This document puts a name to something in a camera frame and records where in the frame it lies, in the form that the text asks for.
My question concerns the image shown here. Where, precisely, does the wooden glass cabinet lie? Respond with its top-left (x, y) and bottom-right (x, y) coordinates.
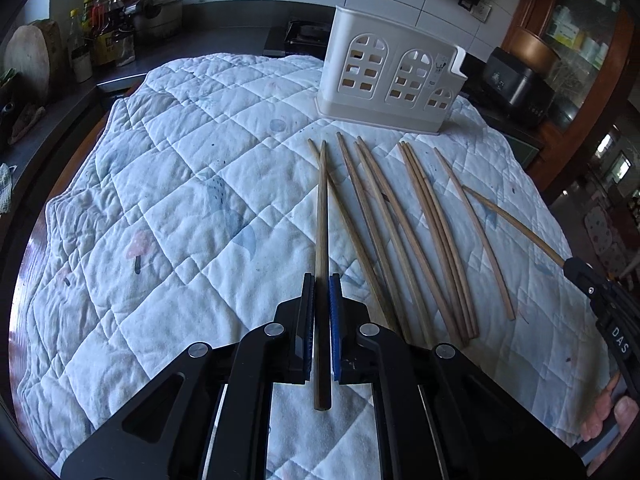
top-left (502, 0), bottom-right (639, 203)

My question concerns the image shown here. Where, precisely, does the wooden chopstick crossing under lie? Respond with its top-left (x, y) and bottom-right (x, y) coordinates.
top-left (307, 139), bottom-right (399, 334)

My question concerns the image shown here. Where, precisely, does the white plastic utensil holder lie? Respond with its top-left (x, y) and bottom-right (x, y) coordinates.
top-left (316, 6), bottom-right (466, 134)

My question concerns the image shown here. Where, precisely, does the white quilted cloth mat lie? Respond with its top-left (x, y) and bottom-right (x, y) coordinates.
top-left (17, 53), bottom-right (610, 471)

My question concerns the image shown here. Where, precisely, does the black gas stove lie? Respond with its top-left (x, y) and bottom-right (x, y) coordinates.
top-left (262, 20), bottom-right (331, 60)

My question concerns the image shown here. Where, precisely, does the round wooden cutting board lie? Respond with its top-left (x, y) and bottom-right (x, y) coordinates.
top-left (4, 18), bottom-right (65, 100)

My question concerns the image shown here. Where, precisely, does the person's right hand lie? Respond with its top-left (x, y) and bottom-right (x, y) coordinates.
top-left (580, 372), bottom-right (639, 476)

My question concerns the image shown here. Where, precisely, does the metal cooking pot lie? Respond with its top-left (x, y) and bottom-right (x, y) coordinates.
top-left (125, 0), bottom-right (183, 37)

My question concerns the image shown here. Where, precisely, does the copper coloured pot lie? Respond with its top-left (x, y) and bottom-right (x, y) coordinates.
top-left (509, 27), bottom-right (560, 77)

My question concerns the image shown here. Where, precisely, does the wall power socket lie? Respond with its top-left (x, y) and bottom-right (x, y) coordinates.
top-left (471, 0), bottom-right (492, 23)

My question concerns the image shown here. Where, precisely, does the clear oil bottle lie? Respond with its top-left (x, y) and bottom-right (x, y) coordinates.
top-left (67, 9), bottom-right (92, 84)

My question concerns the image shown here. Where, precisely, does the dark soy sauce bottle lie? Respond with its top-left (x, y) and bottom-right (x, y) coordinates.
top-left (94, 0), bottom-right (136, 67)

